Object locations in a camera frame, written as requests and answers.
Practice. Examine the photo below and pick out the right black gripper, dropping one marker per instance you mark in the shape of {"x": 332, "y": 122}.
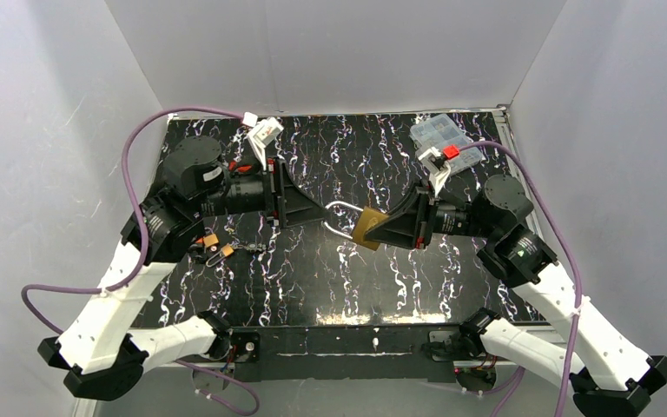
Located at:
{"x": 421, "y": 216}

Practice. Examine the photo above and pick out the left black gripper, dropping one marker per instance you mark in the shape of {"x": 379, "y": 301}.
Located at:
{"x": 276, "y": 194}

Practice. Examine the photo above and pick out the large brass padlock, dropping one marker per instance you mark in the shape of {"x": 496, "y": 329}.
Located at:
{"x": 362, "y": 224}

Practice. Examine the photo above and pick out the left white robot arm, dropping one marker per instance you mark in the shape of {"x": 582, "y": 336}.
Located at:
{"x": 103, "y": 356}

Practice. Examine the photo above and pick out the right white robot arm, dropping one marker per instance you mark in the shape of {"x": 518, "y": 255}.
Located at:
{"x": 604, "y": 373}

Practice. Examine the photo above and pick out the small brass padlock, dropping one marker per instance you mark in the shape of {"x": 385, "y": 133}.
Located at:
{"x": 219, "y": 255}

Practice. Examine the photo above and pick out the clear plastic screw box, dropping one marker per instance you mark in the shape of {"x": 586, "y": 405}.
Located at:
{"x": 440, "y": 132}

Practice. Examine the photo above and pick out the orange black padlock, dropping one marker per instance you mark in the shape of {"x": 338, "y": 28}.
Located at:
{"x": 205, "y": 245}

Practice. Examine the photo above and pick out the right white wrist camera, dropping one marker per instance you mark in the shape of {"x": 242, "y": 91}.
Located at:
{"x": 437, "y": 163}

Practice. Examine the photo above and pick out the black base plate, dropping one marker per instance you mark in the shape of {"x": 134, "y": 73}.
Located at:
{"x": 361, "y": 352}

